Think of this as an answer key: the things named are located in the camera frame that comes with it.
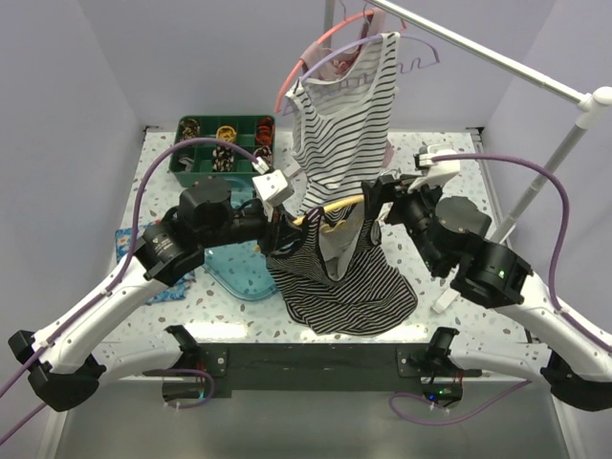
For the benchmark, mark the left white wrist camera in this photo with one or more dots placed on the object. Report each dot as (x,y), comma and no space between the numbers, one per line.
(273,188)

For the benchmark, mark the red black rolled sock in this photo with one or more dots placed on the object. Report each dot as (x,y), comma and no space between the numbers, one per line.
(264,131)

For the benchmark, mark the green compartment organizer tray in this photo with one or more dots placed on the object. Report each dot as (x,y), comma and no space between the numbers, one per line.
(243,168)

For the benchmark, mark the black beige patterned sock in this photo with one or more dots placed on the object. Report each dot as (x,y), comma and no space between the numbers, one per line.
(222,159)

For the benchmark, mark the brown patterned rolled sock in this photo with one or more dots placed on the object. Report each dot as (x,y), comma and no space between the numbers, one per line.
(189,129)

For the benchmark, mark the grey black rolled sock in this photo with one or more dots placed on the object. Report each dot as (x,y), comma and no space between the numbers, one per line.
(185,163)

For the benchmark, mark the pink plastic hanger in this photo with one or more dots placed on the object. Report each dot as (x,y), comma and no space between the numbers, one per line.
(306,57)

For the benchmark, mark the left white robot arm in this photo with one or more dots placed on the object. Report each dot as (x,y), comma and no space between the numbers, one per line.
(67,361)

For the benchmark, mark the teal transparent plastic bin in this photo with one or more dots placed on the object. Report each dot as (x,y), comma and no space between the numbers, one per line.
(241,271)

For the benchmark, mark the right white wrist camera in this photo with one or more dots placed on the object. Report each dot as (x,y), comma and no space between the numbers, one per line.
(437,164)

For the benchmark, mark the purple plastic hanger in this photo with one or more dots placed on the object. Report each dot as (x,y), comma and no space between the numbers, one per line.
(331,64)

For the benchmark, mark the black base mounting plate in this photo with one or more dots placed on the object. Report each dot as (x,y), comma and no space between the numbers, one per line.
(344,367)

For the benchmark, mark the yellow plastic hanger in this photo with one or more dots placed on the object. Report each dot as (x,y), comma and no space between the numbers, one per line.
(344,203)

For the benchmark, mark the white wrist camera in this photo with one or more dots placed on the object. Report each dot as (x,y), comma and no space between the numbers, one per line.
(273,188)
(437,164)

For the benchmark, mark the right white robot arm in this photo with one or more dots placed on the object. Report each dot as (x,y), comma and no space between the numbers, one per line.
(570,355)

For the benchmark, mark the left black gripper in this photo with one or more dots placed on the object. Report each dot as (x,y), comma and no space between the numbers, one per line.
(278,231)

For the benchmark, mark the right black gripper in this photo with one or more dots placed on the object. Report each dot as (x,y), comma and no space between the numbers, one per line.
(397,190)

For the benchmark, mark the yellow rolled sock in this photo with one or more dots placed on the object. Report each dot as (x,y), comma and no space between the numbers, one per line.
(226,133)

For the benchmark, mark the brown white patterned sock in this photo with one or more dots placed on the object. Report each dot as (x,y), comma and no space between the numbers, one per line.
(264,153)

